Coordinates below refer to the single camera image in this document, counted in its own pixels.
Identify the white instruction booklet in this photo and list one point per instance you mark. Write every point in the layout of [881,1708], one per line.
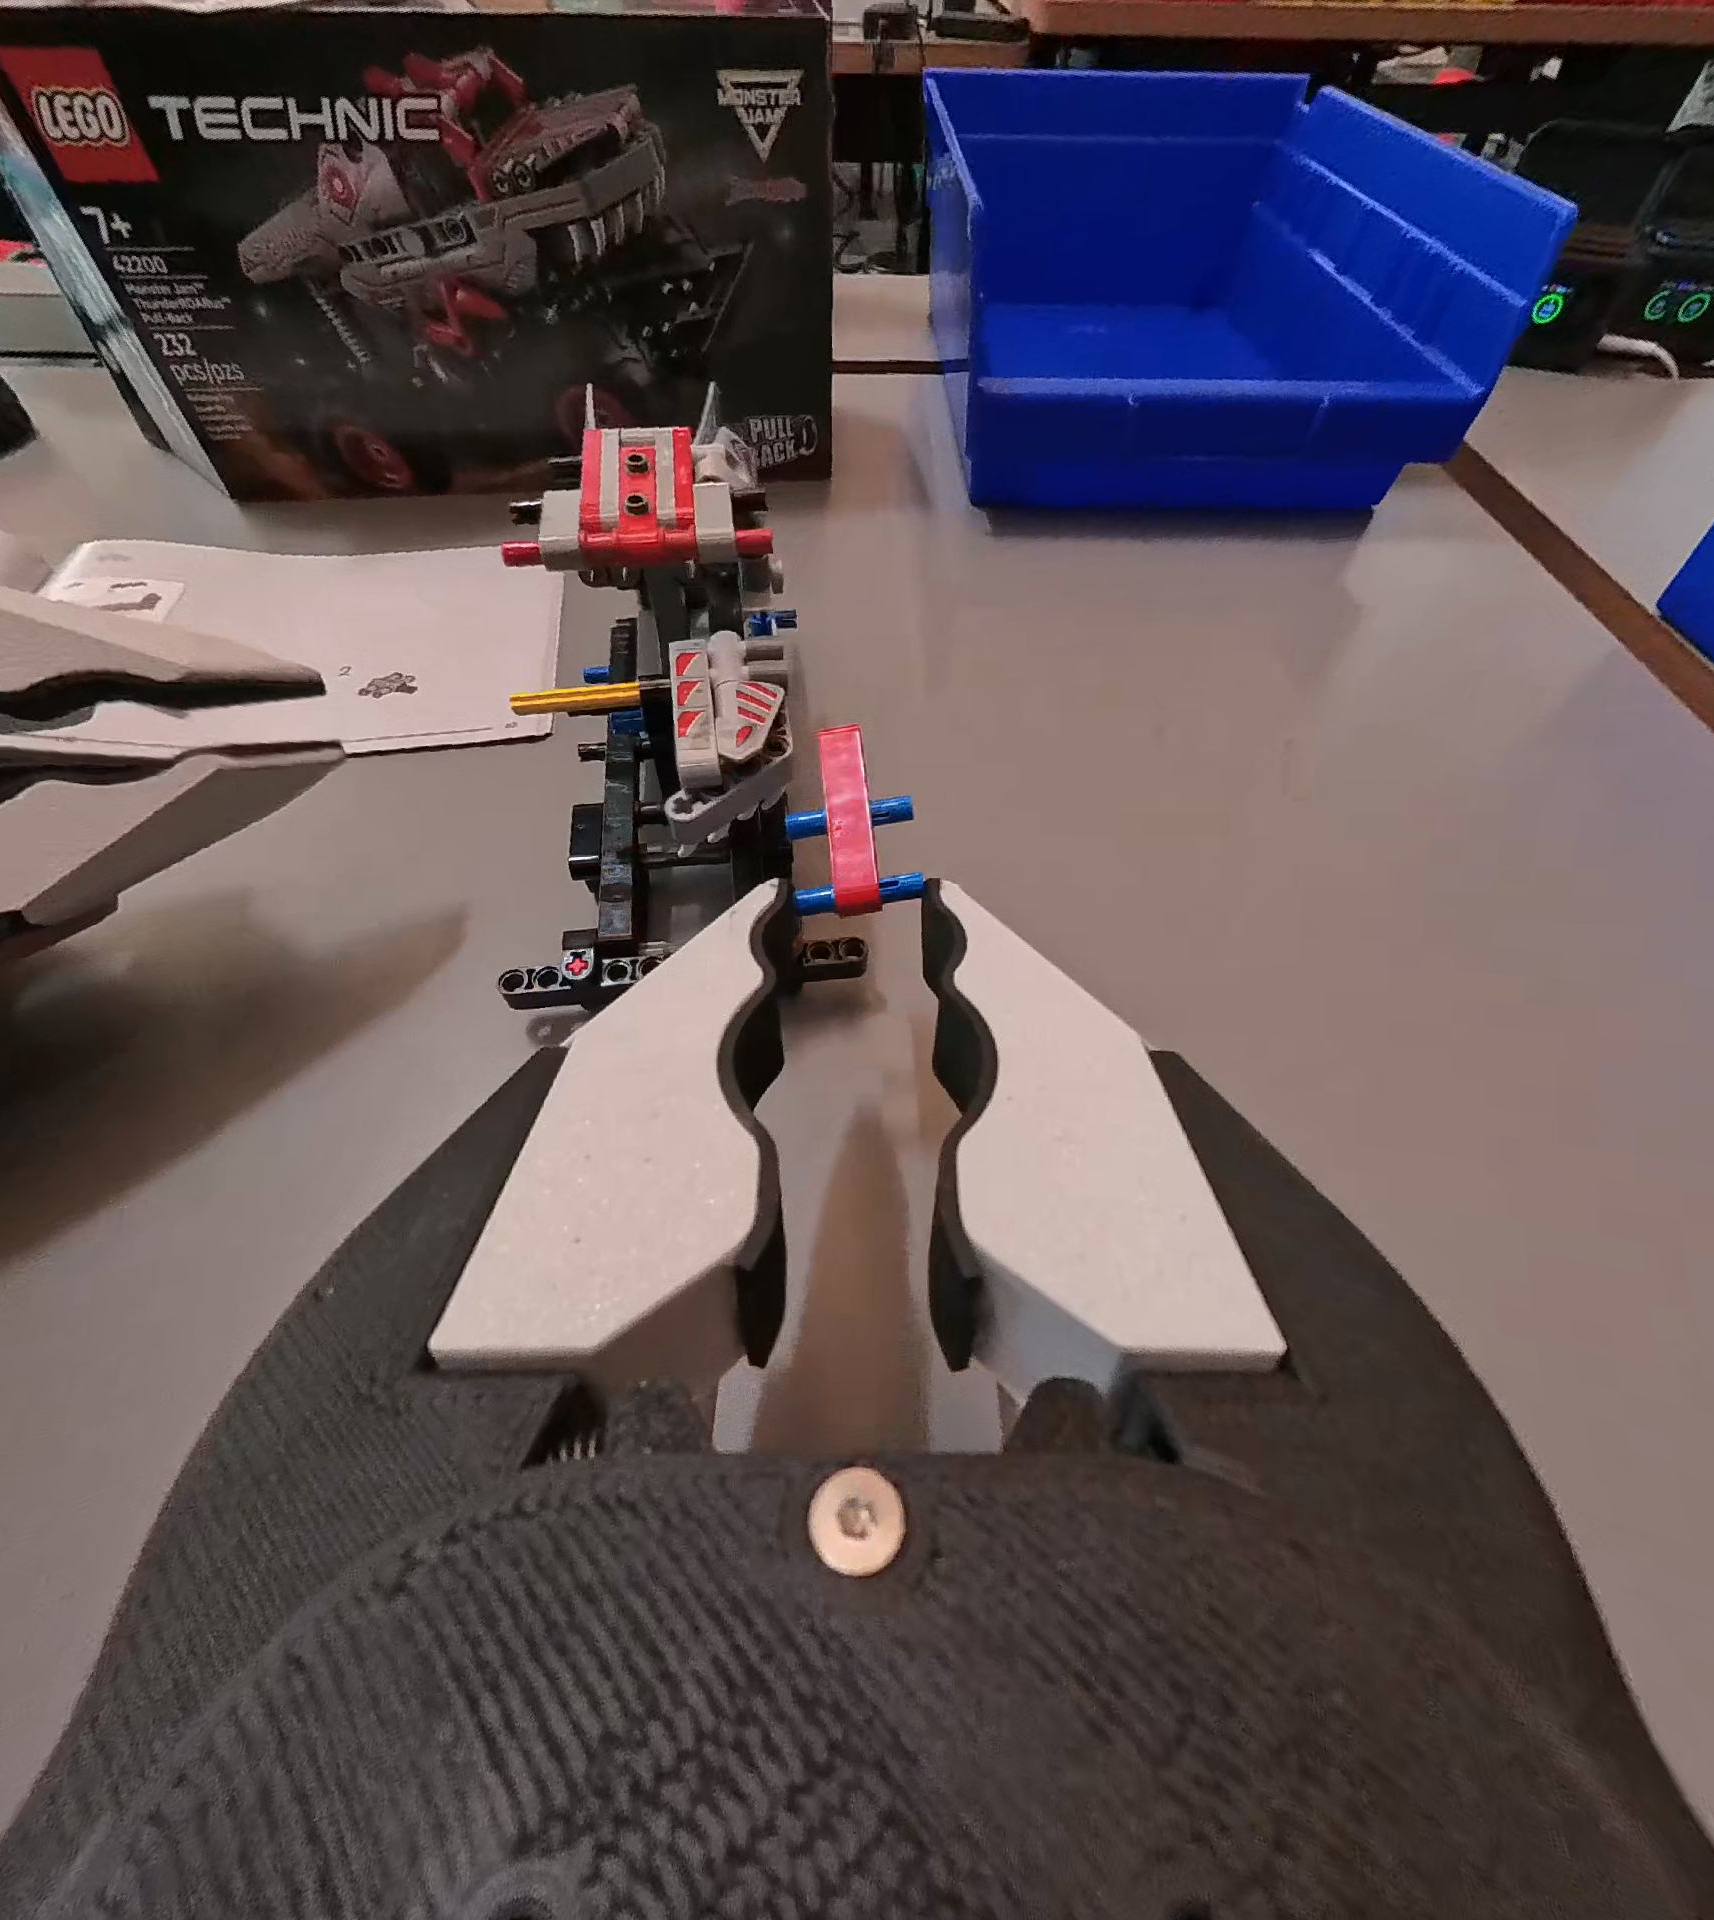
[393,631]

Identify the grey desk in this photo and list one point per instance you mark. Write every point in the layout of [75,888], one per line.
[1322,901]

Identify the red toy beam blue pins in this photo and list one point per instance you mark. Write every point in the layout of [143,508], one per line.
[844,819]

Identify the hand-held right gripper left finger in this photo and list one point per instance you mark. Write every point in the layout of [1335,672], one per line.
[602,1200]

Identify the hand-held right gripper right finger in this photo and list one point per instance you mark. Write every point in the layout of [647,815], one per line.
[1112,1200]

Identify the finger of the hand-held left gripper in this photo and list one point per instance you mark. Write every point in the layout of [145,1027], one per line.
[33,645]
[76,825]

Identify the grey red toy brick vehicle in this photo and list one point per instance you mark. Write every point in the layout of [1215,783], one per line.
[707,721]

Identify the black toy set box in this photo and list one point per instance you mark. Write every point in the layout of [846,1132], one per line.
[347,301]

